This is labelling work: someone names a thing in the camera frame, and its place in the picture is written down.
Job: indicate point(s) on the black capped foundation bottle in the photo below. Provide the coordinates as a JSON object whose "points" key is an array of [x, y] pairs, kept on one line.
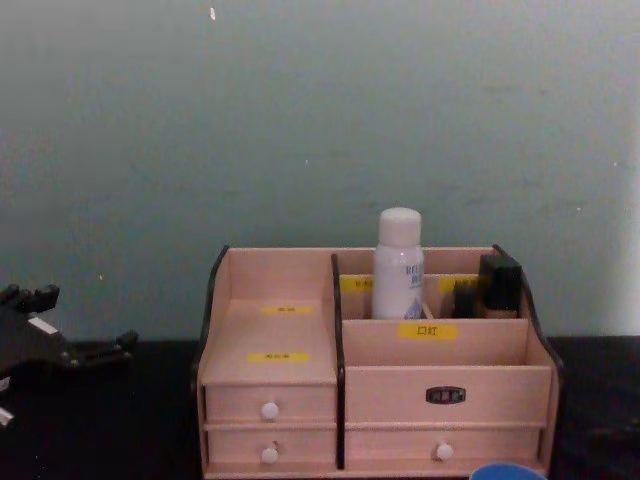
{"points": [[500, 285]]}

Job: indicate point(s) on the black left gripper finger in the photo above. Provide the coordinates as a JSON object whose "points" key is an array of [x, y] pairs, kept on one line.
{"points": [[30, 298], [100, 350]]}

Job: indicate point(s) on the wide wooden drawer white knob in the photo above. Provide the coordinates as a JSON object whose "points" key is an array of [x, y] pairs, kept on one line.
{"points": [[395, 447]]}

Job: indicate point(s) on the black table cloth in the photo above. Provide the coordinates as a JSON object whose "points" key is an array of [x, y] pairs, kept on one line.
{"points": [[110, 425]]}

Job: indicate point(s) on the small black cosmetic jar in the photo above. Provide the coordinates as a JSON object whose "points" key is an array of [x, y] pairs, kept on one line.
{"points": [[465, 302]]}

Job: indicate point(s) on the blue round lid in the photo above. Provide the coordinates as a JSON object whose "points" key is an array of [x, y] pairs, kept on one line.
{"points": [[502, 473]]}

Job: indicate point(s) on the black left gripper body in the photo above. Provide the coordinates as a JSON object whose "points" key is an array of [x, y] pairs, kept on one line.
{"points": [[25, 345]]}

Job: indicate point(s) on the pale wooden desk organizer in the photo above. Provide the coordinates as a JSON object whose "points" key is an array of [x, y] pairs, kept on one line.
{"points": [[435, 350]]}

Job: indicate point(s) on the white plastic lotion bottle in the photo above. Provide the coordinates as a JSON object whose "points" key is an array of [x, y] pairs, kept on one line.
{"points": [[395, 270]]}

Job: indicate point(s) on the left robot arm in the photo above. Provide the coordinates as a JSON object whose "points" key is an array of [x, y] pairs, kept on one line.
{"points": [[5, 415]]}

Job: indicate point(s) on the small wooden drawer white knob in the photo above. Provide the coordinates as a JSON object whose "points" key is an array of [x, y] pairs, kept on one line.
{"points": [[300, 447], [300, 402]]}

